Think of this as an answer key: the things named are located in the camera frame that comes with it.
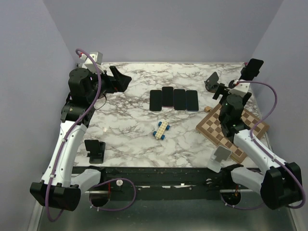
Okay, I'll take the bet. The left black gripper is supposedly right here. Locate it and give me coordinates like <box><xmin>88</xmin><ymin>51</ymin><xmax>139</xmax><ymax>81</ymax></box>
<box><xmin>87</xmin><ymin>65</ymin><xmax>132</xmax><ymax>103</ymax></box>

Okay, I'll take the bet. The black phone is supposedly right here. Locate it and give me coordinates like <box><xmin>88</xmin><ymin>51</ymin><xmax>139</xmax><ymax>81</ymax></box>
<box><xmin>240</xmin><ymin>58</ymin><xmax>264</xmax><ymax>81</ymax></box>
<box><xmin>150</xmin><ymin>90</ymin><xmax>162</xmax><ymax>112</ymax></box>
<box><xmin>173</xmin><ymin>89</ymin><xmax>186</xmax><ymax>111</ymax></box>

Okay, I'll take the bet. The blue-edged phone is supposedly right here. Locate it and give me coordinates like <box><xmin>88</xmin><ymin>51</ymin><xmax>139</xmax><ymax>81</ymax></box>
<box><xmin>186</xmin><ymin>90</ymin><xmax>199</xmax><ymax>112</ymax></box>

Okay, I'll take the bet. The black smartphone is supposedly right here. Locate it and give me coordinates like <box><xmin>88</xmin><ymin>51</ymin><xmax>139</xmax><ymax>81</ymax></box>
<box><xmin>162</xmin><ymin>87</ymin><xmax>174</xmax><ymax>107</ymax></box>

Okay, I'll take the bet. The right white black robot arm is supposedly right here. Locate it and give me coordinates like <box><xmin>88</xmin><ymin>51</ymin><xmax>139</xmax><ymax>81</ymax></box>
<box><xmin>213</xmin><ymin>84</ymin><xmax>306</xmax><ymax>210</ymax></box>

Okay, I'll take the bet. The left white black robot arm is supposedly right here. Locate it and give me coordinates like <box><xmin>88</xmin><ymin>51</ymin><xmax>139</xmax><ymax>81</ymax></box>
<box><xmin>30</xmin><ymin>66</ymin><xmax>132</xmax><ymax>211</ymax></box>

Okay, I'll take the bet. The black pole phone stand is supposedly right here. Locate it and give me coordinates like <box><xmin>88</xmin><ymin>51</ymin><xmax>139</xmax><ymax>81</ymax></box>
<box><xmin>228</xmin><ymin>79</ymin><xmax>238</xmax><ymax>89</ymax></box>

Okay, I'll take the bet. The round wooden stand right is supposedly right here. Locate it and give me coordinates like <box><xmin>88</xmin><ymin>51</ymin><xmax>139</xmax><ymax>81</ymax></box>
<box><xmin>204</xmin><ymin>72</ymin><xmax>219</xmax><ymax>93</ymax></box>

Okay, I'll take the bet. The black phone on pole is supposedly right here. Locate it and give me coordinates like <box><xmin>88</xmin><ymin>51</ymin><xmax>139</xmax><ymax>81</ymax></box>
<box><xmin>240</xmin><ymin>58</ymin><xmax>264</xmax><ymax>81</ymax></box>

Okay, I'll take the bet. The white plastic phone stand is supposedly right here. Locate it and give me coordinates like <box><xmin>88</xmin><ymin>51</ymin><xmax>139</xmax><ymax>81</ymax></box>
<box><xmin>207</xmin><ymin>145</ymin><xmax>232</xmax><ymax>173</ymax></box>

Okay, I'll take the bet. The black folding phone stand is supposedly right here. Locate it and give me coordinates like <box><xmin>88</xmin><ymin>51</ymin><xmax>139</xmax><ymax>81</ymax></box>
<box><xmin>84</xmin><ymin>140</ymin><xmax>106</xmax><ymax>164</ymax></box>

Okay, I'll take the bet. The small wooden block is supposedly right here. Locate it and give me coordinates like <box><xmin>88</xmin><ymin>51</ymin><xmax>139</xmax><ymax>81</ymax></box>
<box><xmin>204</xmin><ymin>106</ymin><xmax>212</xmax><ymax>112</ymax></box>

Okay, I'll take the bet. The wooden chessboard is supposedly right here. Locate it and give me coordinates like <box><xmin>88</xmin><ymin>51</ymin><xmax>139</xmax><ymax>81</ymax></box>
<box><xmin>196</xmin><ymin>104</ymin><xmax>269</xmax><ymax>164</ymax></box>

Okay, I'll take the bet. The toy brick car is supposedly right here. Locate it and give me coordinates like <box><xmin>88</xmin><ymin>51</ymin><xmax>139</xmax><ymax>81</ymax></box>
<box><xmin>153</xmin><ymin>121</ymin><xmax>170</xmax><ymax>140</ymax></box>

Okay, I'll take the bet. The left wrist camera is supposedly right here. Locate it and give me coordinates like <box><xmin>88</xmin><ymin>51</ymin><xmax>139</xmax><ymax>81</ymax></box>
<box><xmin>80</xmin><ymin>51</ymin><xmax>104</xmax><ymax>73</ymax></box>

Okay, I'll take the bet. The aluminium frame rail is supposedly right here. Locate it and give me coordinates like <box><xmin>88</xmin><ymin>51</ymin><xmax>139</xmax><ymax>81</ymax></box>
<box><xmin>90</xmin><ymin>64</ymin><xmax>261</xmax><ymax>190</ymax></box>

